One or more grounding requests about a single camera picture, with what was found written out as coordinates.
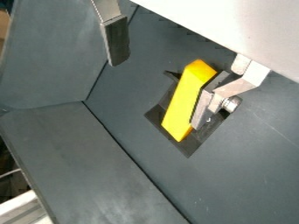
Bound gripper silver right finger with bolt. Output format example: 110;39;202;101
191;54;271;130

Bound yellow rectangular block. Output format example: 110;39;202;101
162;59;218;142

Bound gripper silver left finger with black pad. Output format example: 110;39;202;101
90;0;130;67

